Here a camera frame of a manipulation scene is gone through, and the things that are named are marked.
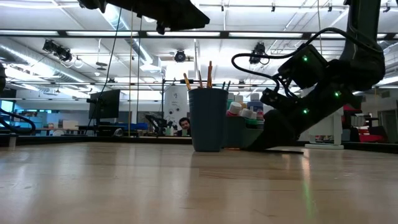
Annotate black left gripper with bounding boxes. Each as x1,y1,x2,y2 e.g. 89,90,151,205
105,0,211,35

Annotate dark teal plastic cup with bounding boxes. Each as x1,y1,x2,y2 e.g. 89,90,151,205
188,88,229,153

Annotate large yellow paint bottle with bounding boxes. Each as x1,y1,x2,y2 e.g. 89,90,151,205
234,95,248,110

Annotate black corrugated hose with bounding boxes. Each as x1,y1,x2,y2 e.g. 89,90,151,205
0,63,37,136

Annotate yellow hanging cable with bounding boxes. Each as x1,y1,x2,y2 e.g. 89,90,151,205
127,8,134,138

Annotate black overhead camera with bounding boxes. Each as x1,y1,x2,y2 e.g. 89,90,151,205
173,49,187,63

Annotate red chair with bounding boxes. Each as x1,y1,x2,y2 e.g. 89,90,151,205
341,104,389,144

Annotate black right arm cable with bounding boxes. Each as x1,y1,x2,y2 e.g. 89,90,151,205
231,27,352,91

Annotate grey-teal plastic caddy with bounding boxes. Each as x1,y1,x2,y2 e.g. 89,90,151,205
221,115,266,149

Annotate small red paint bottle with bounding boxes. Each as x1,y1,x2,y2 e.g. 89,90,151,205
226,101,243,118

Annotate black background station frame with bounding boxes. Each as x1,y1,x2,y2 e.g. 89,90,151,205
160,78,200,138

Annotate black camera with cable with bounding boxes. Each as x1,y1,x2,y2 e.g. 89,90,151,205
248,42,271,66

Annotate large blue paint bottle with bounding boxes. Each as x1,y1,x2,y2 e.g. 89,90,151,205
247,92,265,121

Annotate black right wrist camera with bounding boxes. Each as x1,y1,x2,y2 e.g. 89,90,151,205
277,43,329,90

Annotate black monitor on stand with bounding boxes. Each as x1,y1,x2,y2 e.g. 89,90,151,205
88,89,121,135

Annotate person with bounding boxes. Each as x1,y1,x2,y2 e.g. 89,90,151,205
176,116,192,138

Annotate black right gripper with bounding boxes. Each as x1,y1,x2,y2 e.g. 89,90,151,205
244,88,356,152

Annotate long black cable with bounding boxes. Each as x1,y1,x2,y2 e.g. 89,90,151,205
84,6,123,133

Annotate black ceiling fixture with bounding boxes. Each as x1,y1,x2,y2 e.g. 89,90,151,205
42,39,73,63

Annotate black paintbrush orange ferrule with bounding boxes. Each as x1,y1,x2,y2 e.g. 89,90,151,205
206,60,214,89

